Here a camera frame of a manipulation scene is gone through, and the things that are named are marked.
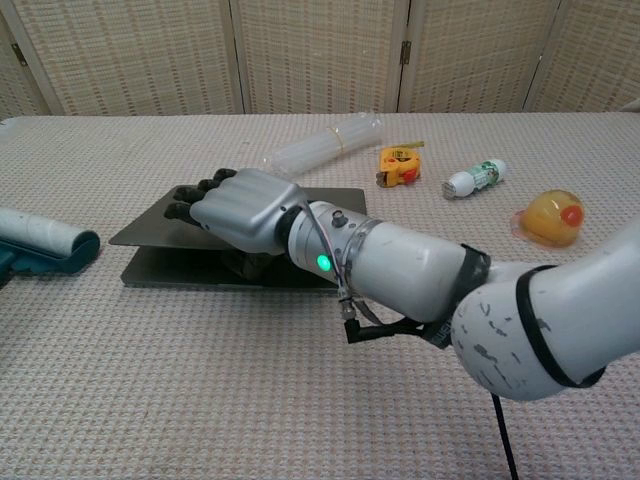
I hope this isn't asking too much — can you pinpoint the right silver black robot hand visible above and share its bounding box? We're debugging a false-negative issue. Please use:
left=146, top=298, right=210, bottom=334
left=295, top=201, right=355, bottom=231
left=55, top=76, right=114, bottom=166
left=163, top=167, right=308, bottom=279

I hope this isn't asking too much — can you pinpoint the grey silver laptop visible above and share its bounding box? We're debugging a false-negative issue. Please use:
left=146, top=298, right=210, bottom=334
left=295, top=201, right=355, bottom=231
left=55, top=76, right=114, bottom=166
left=108, top=185, right=369, bottom=291

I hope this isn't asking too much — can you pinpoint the clear glue stick bundle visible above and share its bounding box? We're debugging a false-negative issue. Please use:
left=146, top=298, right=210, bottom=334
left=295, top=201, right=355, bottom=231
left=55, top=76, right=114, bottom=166
left=262, top=113, right=384, bottom=177

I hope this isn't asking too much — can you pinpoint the yellow tape measure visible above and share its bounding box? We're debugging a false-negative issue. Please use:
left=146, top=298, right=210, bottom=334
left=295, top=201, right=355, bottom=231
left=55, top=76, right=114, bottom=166
left=375, top=141, right=427, bottom=191

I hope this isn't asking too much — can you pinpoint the woven folding screen panel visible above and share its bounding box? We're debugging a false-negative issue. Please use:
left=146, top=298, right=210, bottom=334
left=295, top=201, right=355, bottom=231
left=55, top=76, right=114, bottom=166
left=3, top=0, right=247, bottom=117
left=0, top=9, right=57, bottom=120
left=397, top=0, right=576, bottom=114
left=229, top=0, right=417, bottom=115
left=522, top=0, right=640, bottom=114

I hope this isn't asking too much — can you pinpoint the pink white waffle tablecloth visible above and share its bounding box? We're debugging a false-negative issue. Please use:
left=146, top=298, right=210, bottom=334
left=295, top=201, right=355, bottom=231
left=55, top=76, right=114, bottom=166
left=0, top=112, right=640, bottom=480

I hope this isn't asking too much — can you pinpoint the white bottle green label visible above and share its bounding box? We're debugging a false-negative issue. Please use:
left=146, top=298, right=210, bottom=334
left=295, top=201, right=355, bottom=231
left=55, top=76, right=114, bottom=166
left=440, top=158, right=508, bottom=203

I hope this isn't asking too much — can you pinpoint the yellow jelly cup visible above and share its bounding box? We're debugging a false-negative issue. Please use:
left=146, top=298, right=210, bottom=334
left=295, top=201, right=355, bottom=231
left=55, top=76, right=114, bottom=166
left=511, top=188, right=587, bottom=250

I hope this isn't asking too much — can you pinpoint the thin wrist wire with connector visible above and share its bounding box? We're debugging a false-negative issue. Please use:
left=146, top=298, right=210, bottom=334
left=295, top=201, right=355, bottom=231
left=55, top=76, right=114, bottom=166
left=298, top=197, right=434, bottom=347

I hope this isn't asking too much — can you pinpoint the white lint roller teal handle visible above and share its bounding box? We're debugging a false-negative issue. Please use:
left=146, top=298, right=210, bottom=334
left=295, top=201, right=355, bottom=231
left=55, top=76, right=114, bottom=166
left=0, top=206, right=102, bottom=290

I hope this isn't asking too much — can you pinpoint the black hanging cable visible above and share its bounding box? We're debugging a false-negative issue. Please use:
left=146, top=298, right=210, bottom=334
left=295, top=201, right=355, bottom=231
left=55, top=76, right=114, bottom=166
left=490, top=393, right=520, bottom=480

